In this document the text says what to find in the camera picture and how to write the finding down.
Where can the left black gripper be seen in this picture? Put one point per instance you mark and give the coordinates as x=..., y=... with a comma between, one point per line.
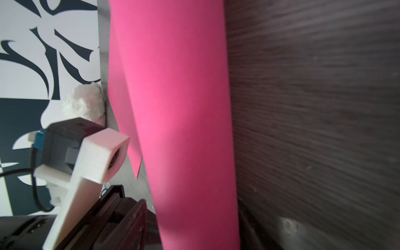
x=115, y=222

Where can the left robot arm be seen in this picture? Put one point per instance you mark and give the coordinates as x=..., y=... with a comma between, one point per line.
x=26, y=232

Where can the white teddy bear pink shirt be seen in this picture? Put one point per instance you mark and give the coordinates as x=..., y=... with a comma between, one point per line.
x=86, y=101

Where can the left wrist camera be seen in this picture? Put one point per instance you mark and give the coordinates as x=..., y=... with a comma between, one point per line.
x=77, y=158

